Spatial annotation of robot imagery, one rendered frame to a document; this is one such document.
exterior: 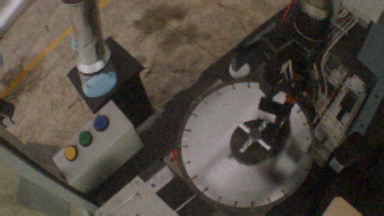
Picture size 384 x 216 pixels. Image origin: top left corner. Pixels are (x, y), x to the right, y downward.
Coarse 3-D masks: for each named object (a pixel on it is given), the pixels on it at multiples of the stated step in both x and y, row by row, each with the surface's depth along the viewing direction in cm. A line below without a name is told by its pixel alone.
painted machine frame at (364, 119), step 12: (372, 24) 43; (372, 36) 44; (372, 48) 46; (360, 60) 52; (372, 60) 48; (372, 84) 90; (372, 96) 67; (372, 108) 65; (360, 120) 64; (360, 132) 63; (348, 144) 54; (360, 144) 53; (336, 156) 60; (348, 156) 55; (336, 168) 62
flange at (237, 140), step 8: (256, 120) 77; (240, 128) 76; (264, 128) 75; (232, 136) 75; (240, 136) 75; (264, 136) 74; (272, 136) 74; (232, 144) 74; (240, 144) 74; (256, 144) 72; (272, 144) 73; (232, 152) 74; (240, 152) 73; (248, 152) 73; (256, 152) 73; (264, 152) 72; (240, 160) 72; (248, 160) 72; (256, 160) 72; (264, 160) 72
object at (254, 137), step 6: (240, 126) 72; (246, 126) 72; (264, 126) 71; (252, 132) 71; (258, 132) 70; (252, 138) 70; (258, 138) 70; (246, 144) 70; (264, 144) 69; (240, 150) 69
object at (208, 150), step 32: (224, 96) 81; (256, 96) 81; (192, 128) 78; (224, 128) 77; (288, 128) 76; (192, 160) 74; (224, 160) 74; (288, 160) 72; (224, 192) 70; (256, 192) 69
